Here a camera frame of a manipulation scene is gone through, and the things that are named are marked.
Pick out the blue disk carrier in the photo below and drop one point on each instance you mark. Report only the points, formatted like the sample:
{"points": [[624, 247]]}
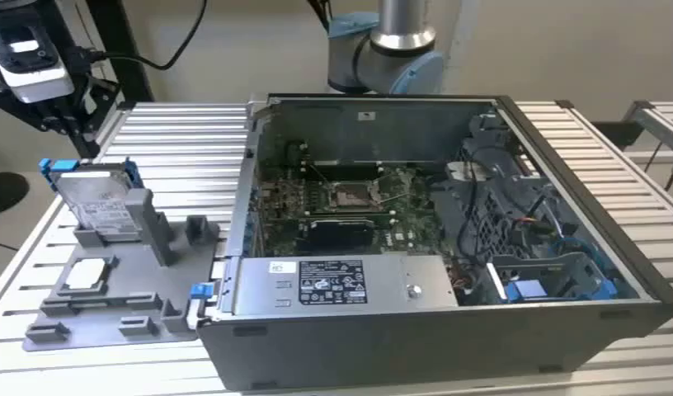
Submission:
{"points": [[527, 292]]}

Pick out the black metal post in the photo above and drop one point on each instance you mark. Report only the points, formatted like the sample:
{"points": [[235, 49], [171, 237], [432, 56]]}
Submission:
{"points": [[130, 49]]}

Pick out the black graphics card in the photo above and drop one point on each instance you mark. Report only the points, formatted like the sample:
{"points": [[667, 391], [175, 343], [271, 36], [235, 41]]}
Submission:
{"points": [[342, 237]]}

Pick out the black round stand base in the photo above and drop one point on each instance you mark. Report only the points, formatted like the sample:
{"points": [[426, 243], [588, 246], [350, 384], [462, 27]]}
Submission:
{"points": [[7, 194]]}

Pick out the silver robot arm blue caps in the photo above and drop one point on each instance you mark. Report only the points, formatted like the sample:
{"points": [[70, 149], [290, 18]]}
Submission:
{"points": [[403, 41]]}

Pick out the grey metal drive cage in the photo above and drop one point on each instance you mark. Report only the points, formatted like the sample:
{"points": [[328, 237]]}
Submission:
{"points": [[480, 214]]}

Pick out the metal slat side table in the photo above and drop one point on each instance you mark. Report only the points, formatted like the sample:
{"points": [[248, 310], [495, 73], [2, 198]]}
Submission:
{"points": [[665, 119]]}

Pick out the green motherboard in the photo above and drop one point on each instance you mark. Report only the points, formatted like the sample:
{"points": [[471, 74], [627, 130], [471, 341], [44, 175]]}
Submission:
{"points": [[411, 233]]}

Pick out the black RAM slot bank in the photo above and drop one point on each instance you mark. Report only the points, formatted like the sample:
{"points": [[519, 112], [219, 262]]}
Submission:
{"points": [[347, 170]]}

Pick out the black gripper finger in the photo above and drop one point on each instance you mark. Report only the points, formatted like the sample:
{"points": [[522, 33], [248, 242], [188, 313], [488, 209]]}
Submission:
{"points": [[98, 103], [31, 113]]}

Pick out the CPU socket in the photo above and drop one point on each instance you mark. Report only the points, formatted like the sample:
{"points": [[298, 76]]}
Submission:
{"points": [[352, 196]]}

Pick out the blue case latch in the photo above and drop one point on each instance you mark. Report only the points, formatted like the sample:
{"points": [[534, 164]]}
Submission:
{"points": [[200, 290]]}

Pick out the silver CPU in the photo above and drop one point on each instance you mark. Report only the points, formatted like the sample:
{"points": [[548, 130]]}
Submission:
{"points": [[87, 273]]}

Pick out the hard disk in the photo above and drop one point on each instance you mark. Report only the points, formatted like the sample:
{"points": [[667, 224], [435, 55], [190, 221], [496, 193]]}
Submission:
{"points": [[95, 198]]}

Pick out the grey plastic parts rack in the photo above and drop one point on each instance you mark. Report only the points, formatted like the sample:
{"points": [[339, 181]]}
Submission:
{"points": [[122, 288]]}

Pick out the open dark grey PC case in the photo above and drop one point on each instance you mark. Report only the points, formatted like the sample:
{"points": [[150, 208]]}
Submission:
{"points": [[398, 354]]}

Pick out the thin metal locking lever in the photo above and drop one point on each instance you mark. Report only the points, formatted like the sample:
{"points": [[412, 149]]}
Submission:
{"points": [[398, 197]]}

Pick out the silver power supply with label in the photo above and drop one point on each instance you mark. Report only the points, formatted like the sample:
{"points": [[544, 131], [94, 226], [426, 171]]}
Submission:
{"points": [[259, 284]]}

